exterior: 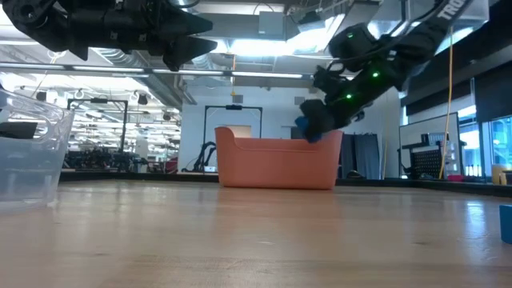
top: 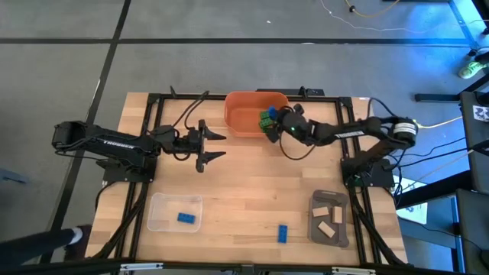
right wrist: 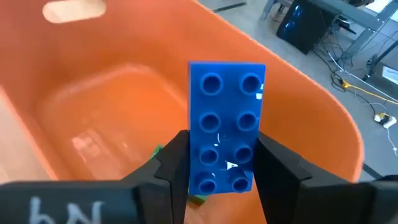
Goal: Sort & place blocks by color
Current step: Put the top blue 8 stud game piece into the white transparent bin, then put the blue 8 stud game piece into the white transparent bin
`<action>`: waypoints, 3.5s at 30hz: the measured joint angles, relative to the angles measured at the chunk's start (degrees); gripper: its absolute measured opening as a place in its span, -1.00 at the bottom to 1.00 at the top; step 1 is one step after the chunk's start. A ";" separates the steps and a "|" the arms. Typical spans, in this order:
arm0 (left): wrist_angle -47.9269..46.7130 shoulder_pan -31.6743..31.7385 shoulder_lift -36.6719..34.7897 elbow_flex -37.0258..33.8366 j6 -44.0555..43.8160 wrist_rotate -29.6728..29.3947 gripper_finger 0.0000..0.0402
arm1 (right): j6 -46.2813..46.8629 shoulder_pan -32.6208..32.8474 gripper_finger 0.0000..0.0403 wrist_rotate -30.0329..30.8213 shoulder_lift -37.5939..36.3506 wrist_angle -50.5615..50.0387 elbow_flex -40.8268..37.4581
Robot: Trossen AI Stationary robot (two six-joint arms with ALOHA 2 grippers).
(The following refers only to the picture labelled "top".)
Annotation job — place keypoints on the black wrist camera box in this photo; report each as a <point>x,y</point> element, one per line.
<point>165,133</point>
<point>296,126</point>

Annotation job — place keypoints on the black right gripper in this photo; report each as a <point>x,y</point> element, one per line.
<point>272,135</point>

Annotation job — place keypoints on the clear plastic bin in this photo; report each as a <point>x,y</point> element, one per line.
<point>164,214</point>

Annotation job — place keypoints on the white paper sheet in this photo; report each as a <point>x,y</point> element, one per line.
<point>416,214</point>

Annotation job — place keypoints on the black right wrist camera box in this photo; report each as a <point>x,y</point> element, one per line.
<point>296,126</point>

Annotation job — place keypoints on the black standing desk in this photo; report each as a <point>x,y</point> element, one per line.
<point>435,97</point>

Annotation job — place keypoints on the black furniture panel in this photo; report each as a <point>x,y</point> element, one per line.
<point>473,237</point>

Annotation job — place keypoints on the blue toy brick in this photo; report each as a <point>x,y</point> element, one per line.
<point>186,218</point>
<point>282,233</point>
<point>272,111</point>

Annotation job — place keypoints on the black aluminium table frame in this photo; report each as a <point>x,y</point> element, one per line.
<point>214,97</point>

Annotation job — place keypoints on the grey plastic tray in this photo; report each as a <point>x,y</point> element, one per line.
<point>319,198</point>

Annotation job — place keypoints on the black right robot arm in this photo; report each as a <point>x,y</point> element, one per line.
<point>351,133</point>

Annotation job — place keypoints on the orange plastic bin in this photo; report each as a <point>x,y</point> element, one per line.
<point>244,118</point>

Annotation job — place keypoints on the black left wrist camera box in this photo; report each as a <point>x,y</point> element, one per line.
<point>165,133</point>

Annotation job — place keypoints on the silver bracket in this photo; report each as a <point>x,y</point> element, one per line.
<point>353,270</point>
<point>141,266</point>

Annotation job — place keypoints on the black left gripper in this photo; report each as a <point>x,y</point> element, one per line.
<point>189,145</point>

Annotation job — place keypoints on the black computer desk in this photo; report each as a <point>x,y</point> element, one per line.
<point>473,153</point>

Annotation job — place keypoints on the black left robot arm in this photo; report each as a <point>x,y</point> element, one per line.
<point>114,142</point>

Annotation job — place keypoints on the white fiducial tag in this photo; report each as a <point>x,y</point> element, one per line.
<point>480,113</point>

